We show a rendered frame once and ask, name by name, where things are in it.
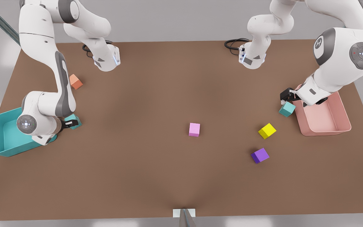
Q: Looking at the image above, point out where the teal cube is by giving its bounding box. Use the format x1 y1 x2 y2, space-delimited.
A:
65 114 82 130
279 102 296 118

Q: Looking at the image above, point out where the yellow cube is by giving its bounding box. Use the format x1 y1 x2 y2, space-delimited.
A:
258 123 277 139

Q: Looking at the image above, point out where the orange cube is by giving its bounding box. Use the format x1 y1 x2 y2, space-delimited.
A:
69 74 83 90

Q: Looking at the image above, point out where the pink tray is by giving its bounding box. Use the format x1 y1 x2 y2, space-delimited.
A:
292 84 352 137

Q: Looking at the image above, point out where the teal tray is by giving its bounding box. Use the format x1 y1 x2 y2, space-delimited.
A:
0 107 58 157

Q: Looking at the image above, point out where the purple cube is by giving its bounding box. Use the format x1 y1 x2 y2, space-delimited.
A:
251 148 270 164

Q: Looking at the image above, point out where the pink cube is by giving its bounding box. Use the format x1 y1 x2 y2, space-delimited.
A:
189 123 201 137

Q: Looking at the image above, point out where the black cable loop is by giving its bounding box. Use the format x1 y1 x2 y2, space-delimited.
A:
224 38 251 52
82 40 113 58

